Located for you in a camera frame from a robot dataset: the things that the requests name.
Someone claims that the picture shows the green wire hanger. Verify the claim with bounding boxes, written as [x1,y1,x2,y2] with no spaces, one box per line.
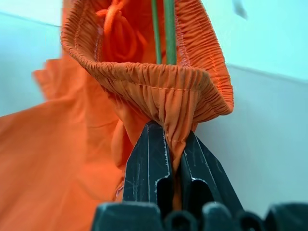
[151,0,179,65]

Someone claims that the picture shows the orange cloth garment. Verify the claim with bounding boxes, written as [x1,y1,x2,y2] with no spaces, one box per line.
[0,0,235,231]

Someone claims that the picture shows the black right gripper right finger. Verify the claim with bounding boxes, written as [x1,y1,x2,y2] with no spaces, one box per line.
[180,131,244,213]

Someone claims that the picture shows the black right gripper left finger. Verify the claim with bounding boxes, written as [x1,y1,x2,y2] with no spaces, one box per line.
[122,120,174,213]

